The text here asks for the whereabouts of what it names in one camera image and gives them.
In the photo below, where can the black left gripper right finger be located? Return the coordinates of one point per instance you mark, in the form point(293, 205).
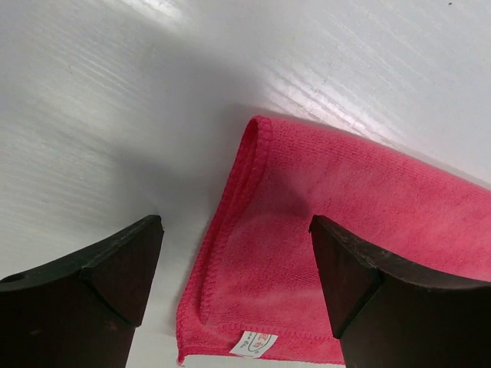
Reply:
point(387, 311)

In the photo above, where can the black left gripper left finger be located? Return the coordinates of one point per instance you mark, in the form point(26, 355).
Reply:
point(81, 310)

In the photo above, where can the pink microfiber towel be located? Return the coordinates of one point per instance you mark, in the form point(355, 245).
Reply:
point(256, 268)

